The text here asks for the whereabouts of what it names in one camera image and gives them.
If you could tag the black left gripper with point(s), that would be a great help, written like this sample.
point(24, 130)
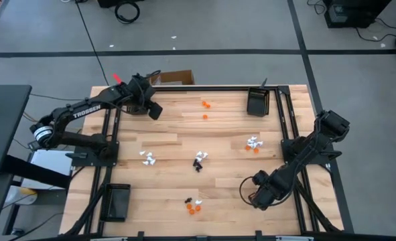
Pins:
point(144, 93)

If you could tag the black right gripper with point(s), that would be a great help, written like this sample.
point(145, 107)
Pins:
point(266, 190)

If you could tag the small black bat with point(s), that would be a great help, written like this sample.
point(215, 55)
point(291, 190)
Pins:
point(188, 200)
point(198, 168)
point(195, 163)

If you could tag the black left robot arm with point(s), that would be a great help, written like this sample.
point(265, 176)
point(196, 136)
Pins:
point(83, 112)

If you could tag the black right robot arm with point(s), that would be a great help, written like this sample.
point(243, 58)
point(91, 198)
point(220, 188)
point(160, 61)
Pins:
point(331, 125)

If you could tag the red tape tag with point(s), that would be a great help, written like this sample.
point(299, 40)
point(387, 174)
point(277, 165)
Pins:
point(117, 78)

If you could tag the brown cardboard box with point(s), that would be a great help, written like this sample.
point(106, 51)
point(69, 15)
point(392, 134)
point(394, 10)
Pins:
point(174, 77)

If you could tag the black equipment box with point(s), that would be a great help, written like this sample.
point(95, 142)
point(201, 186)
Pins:
point(117, 2)

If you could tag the white box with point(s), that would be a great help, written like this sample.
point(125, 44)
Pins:
point(52, 160)

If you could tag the black desk leg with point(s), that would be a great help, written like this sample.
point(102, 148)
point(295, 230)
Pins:
point(37, 170)

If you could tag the black monitor left edge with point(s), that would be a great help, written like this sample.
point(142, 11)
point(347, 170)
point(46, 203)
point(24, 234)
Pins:
point(3, 127)

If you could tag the white and yellow bag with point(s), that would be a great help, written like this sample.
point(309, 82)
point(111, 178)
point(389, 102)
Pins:
point(20, 197)

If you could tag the black equipment case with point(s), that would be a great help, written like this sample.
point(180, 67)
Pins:
point(351, 13)

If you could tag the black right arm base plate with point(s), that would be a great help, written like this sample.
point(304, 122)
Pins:
point(323, 161)

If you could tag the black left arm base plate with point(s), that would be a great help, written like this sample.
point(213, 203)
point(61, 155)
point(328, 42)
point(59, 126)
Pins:
point(82, 162)

